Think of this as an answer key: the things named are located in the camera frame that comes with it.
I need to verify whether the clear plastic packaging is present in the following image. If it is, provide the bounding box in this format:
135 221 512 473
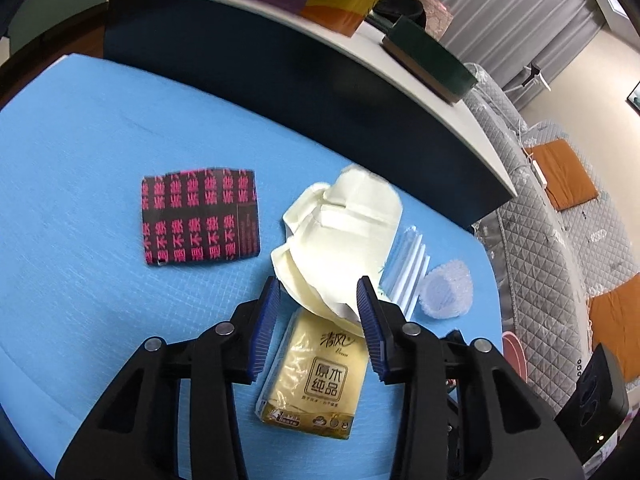
378 226 431 320

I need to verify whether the dark green round tin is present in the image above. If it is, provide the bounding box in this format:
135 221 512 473
382 16 477 104

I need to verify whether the pink patterned bag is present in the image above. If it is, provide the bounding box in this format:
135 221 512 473
372 0 456 44

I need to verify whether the white navy coffee table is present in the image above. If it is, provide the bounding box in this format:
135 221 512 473
104 0 516 228

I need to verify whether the pink trash bin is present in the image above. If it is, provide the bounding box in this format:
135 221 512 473
502 330 528 382

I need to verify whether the blue table cloth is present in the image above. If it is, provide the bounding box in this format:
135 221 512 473
1 55 348 471

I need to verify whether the orange cushion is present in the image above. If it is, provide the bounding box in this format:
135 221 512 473
524 139 599 211
589 274 640 382

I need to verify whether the grey curtain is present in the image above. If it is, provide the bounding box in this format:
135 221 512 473
438 0 605 108

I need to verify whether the black pink patterned wrapper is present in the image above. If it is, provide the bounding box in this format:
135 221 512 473
141 168 260 266

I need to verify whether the yellow tissue pack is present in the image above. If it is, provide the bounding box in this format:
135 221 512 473
256 309 369 440

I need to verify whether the grey quilted sofa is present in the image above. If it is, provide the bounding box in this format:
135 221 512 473
464 63 639 411

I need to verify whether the white foam fruit net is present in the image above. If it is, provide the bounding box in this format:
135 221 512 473
418 260 474 320

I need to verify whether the black red snack wrapper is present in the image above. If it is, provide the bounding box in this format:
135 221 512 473
440 330 468 415

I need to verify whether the cream paper bag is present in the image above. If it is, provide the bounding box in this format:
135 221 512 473
271 165 402 337

